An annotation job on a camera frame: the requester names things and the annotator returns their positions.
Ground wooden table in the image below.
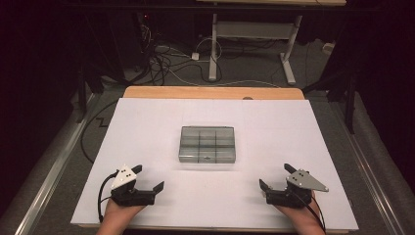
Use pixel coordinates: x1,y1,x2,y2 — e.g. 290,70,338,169
122,85,305,101

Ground black stand leg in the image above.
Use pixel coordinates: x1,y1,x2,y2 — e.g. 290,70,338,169
76,67,88,124
302,70,357,135

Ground long white floor cable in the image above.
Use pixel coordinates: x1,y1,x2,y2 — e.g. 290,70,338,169
164,67,282,90

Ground person's right hand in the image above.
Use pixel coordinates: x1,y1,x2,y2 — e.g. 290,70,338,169
274,192,320,227

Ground clear grey compartment box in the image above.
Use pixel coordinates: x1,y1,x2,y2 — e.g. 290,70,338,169
178,125,237,165

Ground right hand-held gripper cable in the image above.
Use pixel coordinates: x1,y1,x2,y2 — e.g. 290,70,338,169
290,188,327,233

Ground person's left hand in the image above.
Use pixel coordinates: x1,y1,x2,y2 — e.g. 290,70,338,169
104,198,147,228

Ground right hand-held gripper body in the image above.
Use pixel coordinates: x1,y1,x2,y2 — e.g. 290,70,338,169
265,168,330,209

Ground white metal desk frame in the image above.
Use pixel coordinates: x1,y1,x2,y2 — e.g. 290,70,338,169
207,13,303,86

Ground aluminium rail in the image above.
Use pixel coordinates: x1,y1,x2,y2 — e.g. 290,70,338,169
327,97,407,235
14,93,101,235

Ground black floor cable loop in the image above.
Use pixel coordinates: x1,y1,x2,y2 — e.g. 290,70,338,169
80,100,119,165

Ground tangle of black floor cables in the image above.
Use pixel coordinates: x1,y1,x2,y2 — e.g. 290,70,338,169
138,23,223,86

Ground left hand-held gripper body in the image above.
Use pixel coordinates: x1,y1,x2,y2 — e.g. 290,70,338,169
110,164,157,208

